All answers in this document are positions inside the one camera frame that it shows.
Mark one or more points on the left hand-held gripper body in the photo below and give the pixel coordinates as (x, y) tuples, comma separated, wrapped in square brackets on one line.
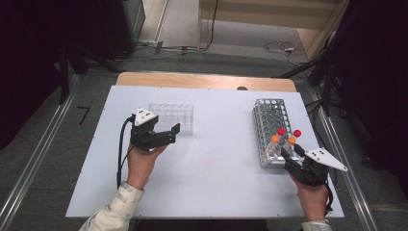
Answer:
[(144, 117)]

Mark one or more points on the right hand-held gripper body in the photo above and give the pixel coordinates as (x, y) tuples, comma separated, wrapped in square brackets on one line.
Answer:
[(324, 159)]

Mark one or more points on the clear plastic tube rack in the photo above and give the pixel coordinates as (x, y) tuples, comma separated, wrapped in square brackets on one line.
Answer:
[(183, 112)]

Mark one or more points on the metal tube rack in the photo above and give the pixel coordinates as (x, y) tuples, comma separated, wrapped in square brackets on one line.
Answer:
[(269, 112)]

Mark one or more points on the person's right hand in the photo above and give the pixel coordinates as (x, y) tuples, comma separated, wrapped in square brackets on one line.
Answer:
[(312, 200)]

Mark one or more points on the person's left hand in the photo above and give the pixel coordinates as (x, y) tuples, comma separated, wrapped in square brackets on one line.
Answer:
[(139, 166)]

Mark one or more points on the wooden table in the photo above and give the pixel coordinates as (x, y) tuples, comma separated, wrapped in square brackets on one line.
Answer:
[(192, 80)]

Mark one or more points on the black metal stand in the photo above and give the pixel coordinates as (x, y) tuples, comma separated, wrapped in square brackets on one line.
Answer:
[(327, 86), (64, 73)]

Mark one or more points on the white table board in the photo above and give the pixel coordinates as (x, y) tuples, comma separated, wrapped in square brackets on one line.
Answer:
[(208, 192)]

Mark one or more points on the black cabinet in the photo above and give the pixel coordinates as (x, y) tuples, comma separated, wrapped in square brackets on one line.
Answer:
[(118, 25)]

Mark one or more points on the black curtain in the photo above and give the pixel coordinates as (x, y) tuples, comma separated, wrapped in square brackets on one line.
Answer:
[(378, 80), (29, 48)]

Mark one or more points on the light wooden furniture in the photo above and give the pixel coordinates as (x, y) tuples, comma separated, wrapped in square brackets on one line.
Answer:
[(266, 12)]

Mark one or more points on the aluminium floor rail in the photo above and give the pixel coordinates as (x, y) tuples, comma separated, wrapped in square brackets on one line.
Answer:
[(349, 179), (38, 147)]

